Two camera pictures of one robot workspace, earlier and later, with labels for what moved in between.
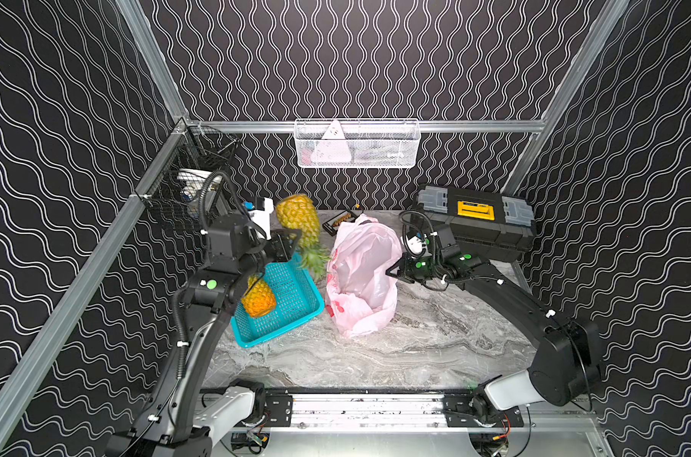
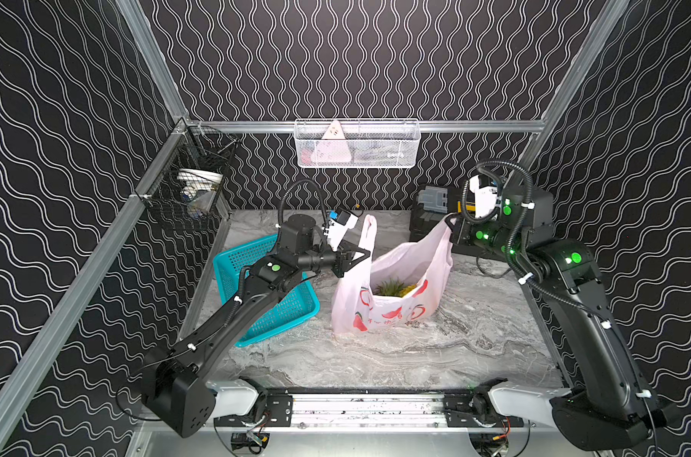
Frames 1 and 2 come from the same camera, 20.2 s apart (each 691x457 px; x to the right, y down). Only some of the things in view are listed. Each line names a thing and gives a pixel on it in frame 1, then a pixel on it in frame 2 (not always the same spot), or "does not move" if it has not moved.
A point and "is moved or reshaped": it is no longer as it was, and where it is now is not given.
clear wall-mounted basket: x=357 y=143 does not move
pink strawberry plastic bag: x=362 y=265 is moved or reshaped
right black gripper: x=404 y=270 -> x=462 y=230
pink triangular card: x=332 y=148 does not move
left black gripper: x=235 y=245 -> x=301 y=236
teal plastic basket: x=297 y=299 does not move
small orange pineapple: x=259 y=299 is moved or reshaped
